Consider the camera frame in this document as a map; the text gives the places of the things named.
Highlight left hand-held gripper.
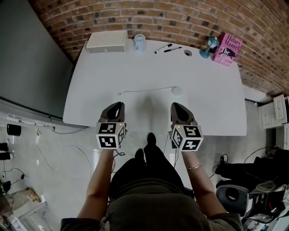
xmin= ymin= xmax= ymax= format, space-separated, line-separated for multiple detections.
xmin=95 ymin=101 xmax=126 ymax=150

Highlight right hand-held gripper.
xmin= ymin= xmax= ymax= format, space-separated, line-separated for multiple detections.
xmin=170 ymin=102 xmax=204 ymax=152

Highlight person's left forearm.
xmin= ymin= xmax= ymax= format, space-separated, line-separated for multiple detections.
xmin=76 ymin=148 xmax=114 ymax=220

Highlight person's right forearm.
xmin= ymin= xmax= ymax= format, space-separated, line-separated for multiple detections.
xmin=180 ymin=150 xmax=229 ymax=220

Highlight black marker with white barrel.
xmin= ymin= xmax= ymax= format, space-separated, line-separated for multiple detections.
xmin=154 ymin=43 xmax=173 ymax=54

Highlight person's black trousers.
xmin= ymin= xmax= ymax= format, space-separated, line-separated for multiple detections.
xmin=109 ymin=143 xmax=193 ymax=200

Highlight white drawer box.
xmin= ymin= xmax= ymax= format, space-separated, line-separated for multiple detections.
xmin=86 ymin=30 xmax=129 ymax=55

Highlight white and blue cup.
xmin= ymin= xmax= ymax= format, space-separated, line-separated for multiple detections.
xmin=134 ymin=34 xmax=146 ymax=52

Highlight teal small lamp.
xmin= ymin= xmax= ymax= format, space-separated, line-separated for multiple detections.
xmin=199 ymin=36 xmax=219 ymax=59

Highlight pink book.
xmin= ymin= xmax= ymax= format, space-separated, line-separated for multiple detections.
xmin=212 ymin=32 xmax=243 ymax=67

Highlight black bag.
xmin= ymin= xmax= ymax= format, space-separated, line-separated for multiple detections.
xmin=214 ymin=148 xmax=289 ymax=188

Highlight person's olive shirt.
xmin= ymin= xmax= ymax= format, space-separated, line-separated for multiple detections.
xmin=60 ymin=178 xmax=245 ymax=231

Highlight white cabinet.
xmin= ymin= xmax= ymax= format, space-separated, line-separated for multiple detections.
xmin=257 ymin=94 xmax=289 ymax=129

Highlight dark grey board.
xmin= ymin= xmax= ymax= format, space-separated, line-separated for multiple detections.
xmin=0 ymin=0 xmax=75 ymax=120

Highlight black cylinder container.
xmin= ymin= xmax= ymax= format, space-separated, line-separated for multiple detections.
xmin=6 ymin=123 xmax=22 ymax=136

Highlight white floor cable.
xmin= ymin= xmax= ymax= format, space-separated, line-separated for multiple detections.
xmin=35 ymin=128 xmax=92 ymax=173

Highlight black floor cable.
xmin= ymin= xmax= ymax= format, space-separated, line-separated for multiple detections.
xmin=1 ymin=168 xmax=25 ymax=187

